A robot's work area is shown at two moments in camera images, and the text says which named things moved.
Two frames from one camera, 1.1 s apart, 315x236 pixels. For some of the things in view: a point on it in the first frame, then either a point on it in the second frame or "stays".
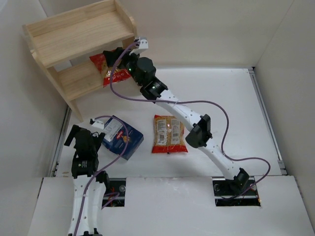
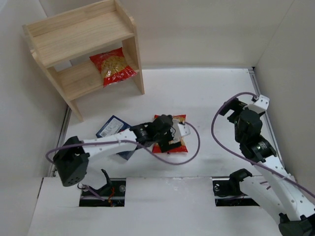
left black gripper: [82, 137] -> [168, 142]
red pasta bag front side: [117, 74] stays
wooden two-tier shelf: [63, 44] stays
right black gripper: [114, 58] -> [230, 107]
